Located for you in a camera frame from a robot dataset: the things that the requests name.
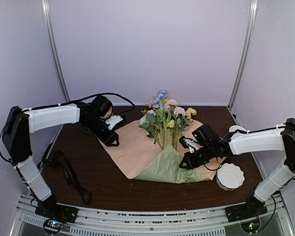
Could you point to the small white bowl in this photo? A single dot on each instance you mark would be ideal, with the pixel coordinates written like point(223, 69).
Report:
point(235, 128)

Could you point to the peach flower stem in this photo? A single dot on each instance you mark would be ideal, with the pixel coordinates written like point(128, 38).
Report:
point(150, 104)

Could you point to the pink rose flower stem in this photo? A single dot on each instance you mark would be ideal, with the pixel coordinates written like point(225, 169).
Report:
point(182, 122)

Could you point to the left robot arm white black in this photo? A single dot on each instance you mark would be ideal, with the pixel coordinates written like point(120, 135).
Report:
point(96, 116)

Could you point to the pale yellow flower stem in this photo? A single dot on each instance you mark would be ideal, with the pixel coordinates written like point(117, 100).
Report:
point(189, 113)

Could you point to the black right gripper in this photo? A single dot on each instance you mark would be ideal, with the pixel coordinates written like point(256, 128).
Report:
point(191, 164)

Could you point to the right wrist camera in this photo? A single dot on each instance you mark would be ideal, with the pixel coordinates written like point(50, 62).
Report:
point(189, 143)

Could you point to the left aluminium frame post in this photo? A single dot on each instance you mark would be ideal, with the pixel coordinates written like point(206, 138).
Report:
point(54, 51)

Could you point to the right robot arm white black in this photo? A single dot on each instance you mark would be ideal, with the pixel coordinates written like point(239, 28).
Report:
point(207, 145)

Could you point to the patterned mug yellow inside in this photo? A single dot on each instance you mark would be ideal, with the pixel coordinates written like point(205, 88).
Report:
point(109, 113)

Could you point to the scalloped white bowl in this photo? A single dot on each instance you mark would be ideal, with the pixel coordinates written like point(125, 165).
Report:
point(229, 177)

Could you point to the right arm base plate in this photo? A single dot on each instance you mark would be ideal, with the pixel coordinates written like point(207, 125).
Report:
point(244, 211)

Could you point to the blue flower stem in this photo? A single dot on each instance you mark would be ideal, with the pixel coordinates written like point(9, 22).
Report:
point(161, 97)

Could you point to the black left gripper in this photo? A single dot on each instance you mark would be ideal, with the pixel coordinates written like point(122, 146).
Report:
point(108, 140)

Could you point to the wrapping paper sheet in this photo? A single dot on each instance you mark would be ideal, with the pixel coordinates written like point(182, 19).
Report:
point(138, 157)

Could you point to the white pink flower stem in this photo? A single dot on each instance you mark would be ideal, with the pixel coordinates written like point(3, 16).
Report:
point(154, 122)

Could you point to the aluminium frame post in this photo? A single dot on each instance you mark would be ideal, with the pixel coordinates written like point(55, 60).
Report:
point(54, 51)
point(253, 10)

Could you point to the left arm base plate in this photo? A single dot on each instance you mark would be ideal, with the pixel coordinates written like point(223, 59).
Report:
point(61, 213)

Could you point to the right aluminium frame post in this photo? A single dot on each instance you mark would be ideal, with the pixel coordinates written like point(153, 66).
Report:
point(253, 10)

